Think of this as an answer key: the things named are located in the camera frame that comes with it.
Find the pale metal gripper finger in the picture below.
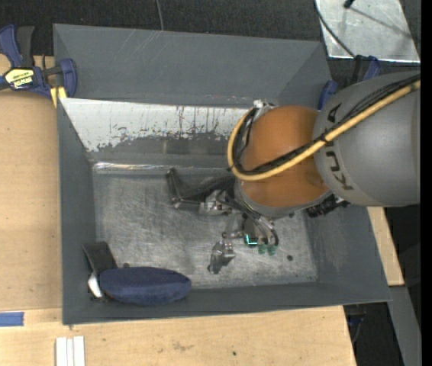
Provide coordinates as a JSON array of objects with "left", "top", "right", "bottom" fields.
[
  {"left": 208, "top": 240, "right": 237, "bottom": 276},
  {"left": 172, "top": 191, "right": 237, "bottom": 217}
]

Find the black textured flat object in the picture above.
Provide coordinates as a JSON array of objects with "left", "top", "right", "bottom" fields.
[{"left": 165, "top": 167, "right": 237, "bottom": 205}]

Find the grey metal bin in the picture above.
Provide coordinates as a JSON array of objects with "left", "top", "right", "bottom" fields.
[{"left": 51, "top": 23, "right": 393, "bottom": 326}]

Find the dark blue cloth pouch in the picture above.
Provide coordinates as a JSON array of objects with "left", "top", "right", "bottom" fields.
[{"left": 98, "top": 266, "right": 193, "bottom": 307}]

